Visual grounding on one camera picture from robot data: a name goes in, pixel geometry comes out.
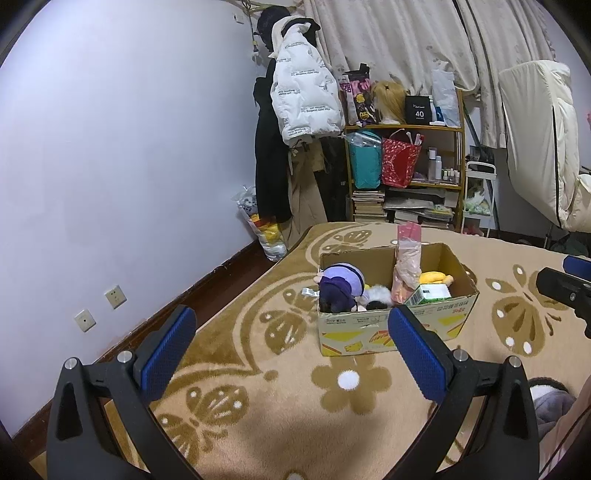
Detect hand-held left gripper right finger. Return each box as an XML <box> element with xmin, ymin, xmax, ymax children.
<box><xmin>383</xmin><ymin>305</ymin><xmax>541</xmax><ymax>480</ymax></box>

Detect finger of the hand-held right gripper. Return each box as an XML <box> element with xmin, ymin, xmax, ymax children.
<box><xmin>536</xmin><ymin>267</ymin><xmax>591</xmax><ymax>340</ymax></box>
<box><xmin>562</xmin><ymin>255</ymin><xmax>591</xmax><ymax>278</ymax></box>

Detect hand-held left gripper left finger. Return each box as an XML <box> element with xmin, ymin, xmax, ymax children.
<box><xmin>46</xmin><ymin>305</ymin><xmax>201</xmax><ymax>480</ymax></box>

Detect green tissue pack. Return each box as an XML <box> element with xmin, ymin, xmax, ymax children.
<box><xmin>404</xmin><ymin>283</ymin><xmax>452</xmax><ymax>306</ymax></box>

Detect white plush toy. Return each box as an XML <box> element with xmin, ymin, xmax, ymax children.
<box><xmin>362</xmin><ymin>284</ymin><xmax>395</xmax><ymax>311</ymax></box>

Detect printed cardboard box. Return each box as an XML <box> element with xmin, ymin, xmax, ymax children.
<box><xmin>318</xmin><ymin>242</ymin><xmax>480</xmax><ymax>358</ymax></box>

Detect yellow plush toy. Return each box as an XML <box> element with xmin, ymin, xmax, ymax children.
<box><xmin>418</xmin><ymin>270</ymin><xmax>454</xmax><ymax>287</ymax></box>

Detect pink packaged doll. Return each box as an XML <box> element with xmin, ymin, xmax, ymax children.
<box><xmin>392</xmin><ymin>223</ymin><xmax>423</xmax><ymax>305</ymax></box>

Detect purple plush doll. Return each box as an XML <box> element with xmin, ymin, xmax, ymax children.
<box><xmin>315</xmin><ymin>263</ymin><xmax>368</xmax><ymax>313</ymax></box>

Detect white trolley cart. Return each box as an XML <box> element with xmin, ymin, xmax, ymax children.
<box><xmin>463</xmin><ymin>161</ymin><xmax>499</xmax><ymax>236</ymax></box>

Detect grey fluffy slipper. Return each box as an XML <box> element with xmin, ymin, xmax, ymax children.
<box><xmin>529</xmin><ymin>377</ymin><xmax>578</xmax><ymax>425</ymax></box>

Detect beige butterfly printed blanket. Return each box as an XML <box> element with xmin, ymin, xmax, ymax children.
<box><xmin>28</xmin><ymin>222</ymin><xmax>591</xmax><ymax>480</ymax></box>

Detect pile of papers and magazines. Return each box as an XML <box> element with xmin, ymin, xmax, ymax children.
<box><xmin>383</xmin><ymin>187</ymin><xmax>455</xmax><ymax>230</ymax></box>

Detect clear plastic bag of toys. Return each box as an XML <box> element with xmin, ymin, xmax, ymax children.
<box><xmin>232</xmin><ymin>185</ymin><xmax>289</xmax><ymax>261</ymax></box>

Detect person's pink pajama leg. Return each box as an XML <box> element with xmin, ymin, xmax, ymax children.
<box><xmin>538</xmin><ymin>374</ymin><xmax>591</xmax><ymax>480</ymax></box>

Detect stack of books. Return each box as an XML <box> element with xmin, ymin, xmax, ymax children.
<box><xmin>352</xmin><ymin>188</ymin><xmax>386</xmax><ymax>223</ymax></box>

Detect row of small bottles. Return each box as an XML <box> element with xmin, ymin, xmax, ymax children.
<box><xmin>427</xmin><ymin>147</ymin><xmax>461</xmax><ymax>183</ymax></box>

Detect wooden shelf unit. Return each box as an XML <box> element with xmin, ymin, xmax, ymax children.
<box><xmin>342</xmin><ymin>88</ymin><xmax>466</xmax><ymax>234</ymax></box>

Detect black pants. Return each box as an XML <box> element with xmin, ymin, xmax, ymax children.
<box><xmin>318</xmin><ymin>136</ymin><xmax>349</xmax><ymax>222</ymax></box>

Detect red patterned bag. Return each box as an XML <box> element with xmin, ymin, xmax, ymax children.
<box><xmin>381</xmin><ymin>130</ymin><xmax>423</xmax><ymax>188</ymax></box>

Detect khaki pants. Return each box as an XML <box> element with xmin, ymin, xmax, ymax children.
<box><xmin>286</xmin><ymin>138</ymin><xmax>328</xmax><ymax>243</ymax></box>

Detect teal bag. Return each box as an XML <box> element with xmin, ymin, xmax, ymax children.
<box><xmin>346</xmin><ymin>130</ymin><xmax>384</xmax><ymax>190</ymax></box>

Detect black hanging coat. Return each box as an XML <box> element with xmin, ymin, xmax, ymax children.
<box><xmin>253</xmin><ymin>60</ymin><xmax>294</xmax><ymax>222</ymax></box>

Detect white plastic bag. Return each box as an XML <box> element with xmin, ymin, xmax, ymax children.
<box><xmin>431</xmin><ymin>67</ymin><xmax>462</xmax><ymax>129</ymax></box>

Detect black box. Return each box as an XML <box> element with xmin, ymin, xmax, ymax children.
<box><xmin>405</xmin><ymin>95</ymin><xmax>437</xmax><ymax>126</ymax></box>

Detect blonde wig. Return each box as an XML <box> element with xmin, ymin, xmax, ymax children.
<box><xmin>372</xmin><ymin>79</ymin><xmax>409</xmax><ymax>125</ymax></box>

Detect purple pink packaged item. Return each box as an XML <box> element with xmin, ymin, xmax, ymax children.
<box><xmin>339</xmin><ymin>69</ymin><xmax>382</xmax><ymax>127</ymax></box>

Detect white puffer jacket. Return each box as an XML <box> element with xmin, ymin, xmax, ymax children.
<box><xmin>269</xmin><ymin>18</ymin><xmax>346</xmax><ymax>146</ymax></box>

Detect beige floral curtain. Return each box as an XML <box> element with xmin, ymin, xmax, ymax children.
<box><xmin>302</xmin><ymin>0</ymin><xmax>559</xmax><ymax>148</ymax></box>

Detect black hat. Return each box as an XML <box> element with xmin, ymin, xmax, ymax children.
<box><xmin>256</xmin><ymin>6</ymin><xmax>321</xmax><ymax>51</ymax></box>

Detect white power wall socket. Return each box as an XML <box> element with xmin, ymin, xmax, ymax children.
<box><xmin>104</xmin><ymin>285</ymin><xmax>127</xmax><ymax>310</ymax></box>

